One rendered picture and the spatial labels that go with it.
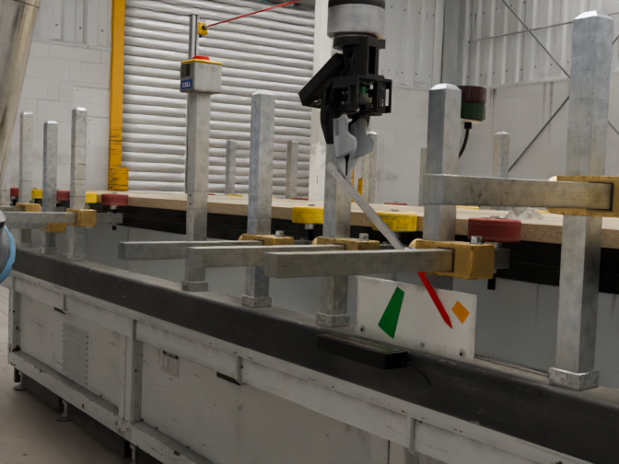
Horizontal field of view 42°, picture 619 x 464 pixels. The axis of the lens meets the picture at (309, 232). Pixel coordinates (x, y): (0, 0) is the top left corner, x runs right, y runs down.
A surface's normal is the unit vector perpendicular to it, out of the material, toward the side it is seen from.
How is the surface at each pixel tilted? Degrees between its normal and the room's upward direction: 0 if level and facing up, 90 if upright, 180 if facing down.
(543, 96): 90
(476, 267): 90
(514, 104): 90
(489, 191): 90
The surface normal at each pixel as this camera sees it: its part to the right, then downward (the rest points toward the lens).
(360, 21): 0.11, 0.06
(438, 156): -0.80, 0.00
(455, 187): 0.60, 0.07
